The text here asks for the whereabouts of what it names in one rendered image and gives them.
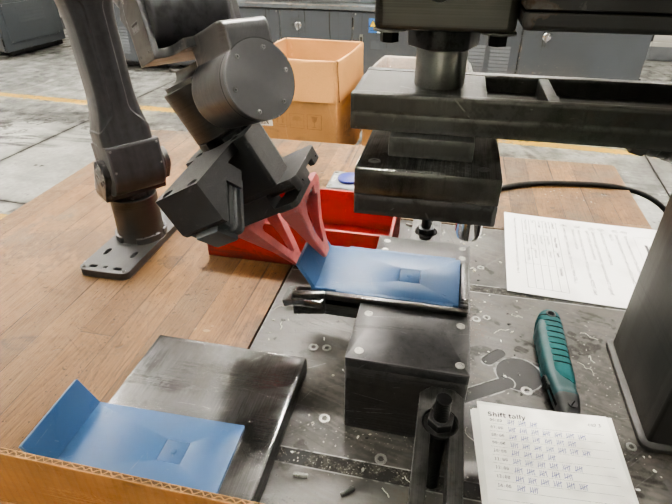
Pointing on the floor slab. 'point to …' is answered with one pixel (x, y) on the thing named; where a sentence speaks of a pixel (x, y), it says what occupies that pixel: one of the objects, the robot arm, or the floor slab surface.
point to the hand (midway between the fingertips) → (309, 251)
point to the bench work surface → (183, 277)
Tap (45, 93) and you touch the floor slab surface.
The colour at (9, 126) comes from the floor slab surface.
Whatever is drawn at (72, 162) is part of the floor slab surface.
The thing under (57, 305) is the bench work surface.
